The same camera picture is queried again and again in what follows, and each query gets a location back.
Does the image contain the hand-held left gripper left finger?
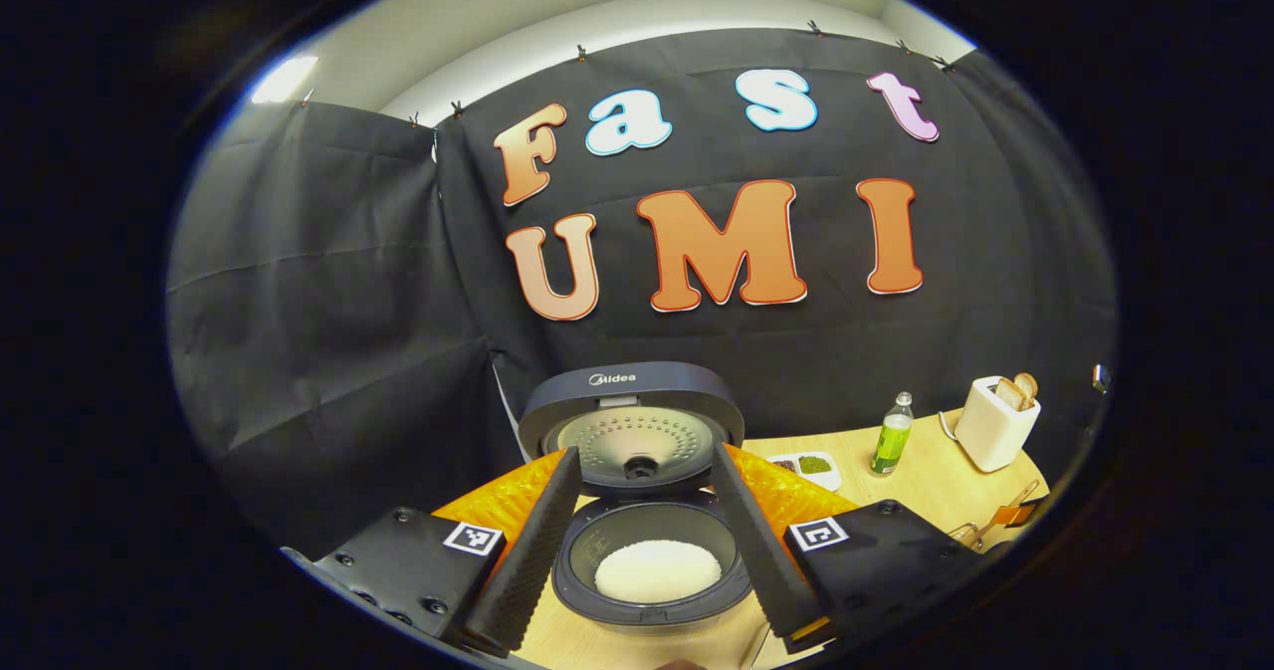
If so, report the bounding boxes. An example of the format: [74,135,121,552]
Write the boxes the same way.
[282,446,583,656]

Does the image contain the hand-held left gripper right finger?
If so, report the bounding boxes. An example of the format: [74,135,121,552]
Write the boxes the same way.
[710,441,996,654]

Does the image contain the white rice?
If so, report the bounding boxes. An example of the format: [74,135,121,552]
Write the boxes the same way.
[594,540,723,604]

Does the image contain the black silver rice cooker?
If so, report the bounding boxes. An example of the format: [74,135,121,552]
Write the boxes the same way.
[518,361,754,636]

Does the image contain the metal wire chopstick holder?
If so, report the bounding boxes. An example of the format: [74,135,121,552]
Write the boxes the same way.
[948,519,998,554]

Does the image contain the white divided bean dish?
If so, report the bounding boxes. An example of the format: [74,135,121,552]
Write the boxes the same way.
[766,451,843,493]

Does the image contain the green label plastic bottle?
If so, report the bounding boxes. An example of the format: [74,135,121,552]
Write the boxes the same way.
[869,391,915,478]

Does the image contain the white toaster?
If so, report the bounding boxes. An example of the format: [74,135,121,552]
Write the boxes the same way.
[954,375,1042,474]

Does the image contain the ceiling light panel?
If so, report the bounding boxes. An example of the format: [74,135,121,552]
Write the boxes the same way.
[251,56,319,106]

